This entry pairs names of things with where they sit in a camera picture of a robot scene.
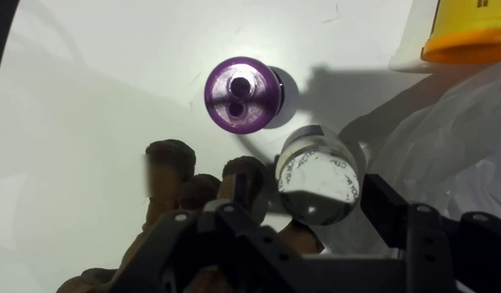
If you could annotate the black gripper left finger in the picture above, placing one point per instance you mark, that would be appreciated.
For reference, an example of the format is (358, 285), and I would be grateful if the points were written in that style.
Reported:
(244, 244)

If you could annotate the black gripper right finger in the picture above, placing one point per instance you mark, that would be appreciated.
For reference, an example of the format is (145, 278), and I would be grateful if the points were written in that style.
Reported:
(434, 244)

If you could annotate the purple bottle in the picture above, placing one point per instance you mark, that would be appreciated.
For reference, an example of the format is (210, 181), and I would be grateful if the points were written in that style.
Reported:
(242, 94)

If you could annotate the yellow can barcode orange lid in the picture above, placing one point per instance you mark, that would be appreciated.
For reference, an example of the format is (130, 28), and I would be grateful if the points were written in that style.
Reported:
(467, 33)

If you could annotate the white plastic bag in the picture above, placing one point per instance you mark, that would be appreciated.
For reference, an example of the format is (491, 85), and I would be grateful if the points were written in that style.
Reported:
(439, 140)

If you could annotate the brown moose plush toy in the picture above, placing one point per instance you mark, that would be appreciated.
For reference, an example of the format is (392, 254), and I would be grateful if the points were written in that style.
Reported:
(166, 173)

